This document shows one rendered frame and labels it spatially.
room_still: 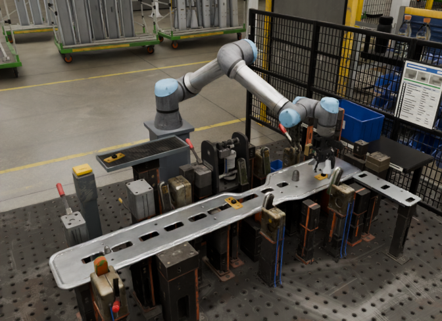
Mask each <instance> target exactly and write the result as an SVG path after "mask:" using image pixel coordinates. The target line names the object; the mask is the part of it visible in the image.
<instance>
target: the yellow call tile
mask: <svg viewBox="0 0 442 321"><path fill-rule="evenodd" d="M72 169H73V171H74V172H75V173H76V175H77V176H79V175H82V174H87V173H89V172H92V169H91V167H90V166H89V165H88V164H83V165H79V166H75V167H72Z"/></svg>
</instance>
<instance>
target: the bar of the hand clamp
mask: <svg viewBox="0 0 442 321"><path fill-rule="evenodd" d="M302 123H303V121H301V122H299V123H298V124H297V125H295V126H293V127H291V146H292V147H294V148H295V144H296V146H297V147H298V149H297V150H296V149H295V153H296V152H300V130H299V125H301V124H302ZM295 153H294V154H295Z"/></svg>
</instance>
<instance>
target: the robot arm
mask: <svg viewBox="0 0 442 321"><path fill-rule="evenodd" d="M256 58H257V48H256V46H255V44H254V43H253V42H252V41H251V40H249V39H241V40H239V41H235V42H233V43H229V44H225V45H224V46H222V47H221V48H220V50H219V52H218V54H217V58H216V59H214V60H213V61H211V62H210V63H208V64H206V65H205V66H204V67H202V68H200V69H198V70H197V71H196V72H194V73H192V72H189V73H187V74H185V75H184V76H182V77H181V78H178V79H177V80H175V79H172V78H167V79H163V80H160V81H158V82H157V83H156V84H155V101H156V110H157V112H156V115H155V119H154V127H155V128H156V129H159V130H176V129H178V128H181V127H182V126H183V120H182V116H181V114H180V112H179V102H182V101H184V100H186V99H189V98H192V97H194V96H196V95H197V94H198V93H199V92H200V91H201V90H202V87H204V86H206V85H207V84H209V83H211V82H213V81H214V80H216V79H217V78H219V77H221V76H223V75H226V76H227V77H229V78H230V79H235V80H236V81H237V82H239V83H240V84H241V85H242V86H243V87H244V88H246V89H247V90H248V91H250V92H251V93H252V94H253V95H254V96H255V97H256V98H258V99H259V100H260V101H262V102H263V103H264V104H265V105H266V106H267V107H268V108H270V109H271V110H272V111H274V112H275V113H276V114H277V115H278V116H279V121H280V122H281V125H282V126H284V127H286V128H290V127H293V126H295V125H297V124H298V123H299V122H301V121H302V120H304V119H305V118H307V117H308V116H309V117H312V118H317V119H318V125H317V134H316V135H314V139H313V144H312V145H311V146H309V151H308V157H310V156H312V157H313V159H312V160H311V161H310V162H309V163H308V165H312V168H313V171H315V169H316V168H317V167H318V164H319V163H321V162H325V167H324V169H323V170H322V173H323V174H328V179H330V177H331V175H332V173H333V169H334V166H335V156H334V153H333V152H334V150H333V147H332V145H333V146H334V147H335V148H336V149H339V150H343V148H344V146H345V145H344V144H343V143H342V142H340V141H336V140H334V139H333V135H334V133H335V125H336V122H337V114H338V112H339V109H338V108H339V101H338V100H337V99H335V98H333V97H324V98H322V99H321V101H317V100H314V99H309V98H306V97H296V98H295V100H293V102H290V101H289V100H288V99H287V98H285V97H284V96H283V95H282V94H281V93H280V92H278V91H277V90H276V89H274V88H273V87H272V86H271V85H270V84H268V83H267V82H266V81H264V80H263V79H262V78H261V77H260V76H259V75H257V74H256V73H255V72H253V71H252V70H251V69H250V68H249V67H248V66H247V65H248V64H252V63H253V62H255V60H256ZM310 149H312V153H311V154H309V153H310ZM327 159H328V160H327Z"/></svg>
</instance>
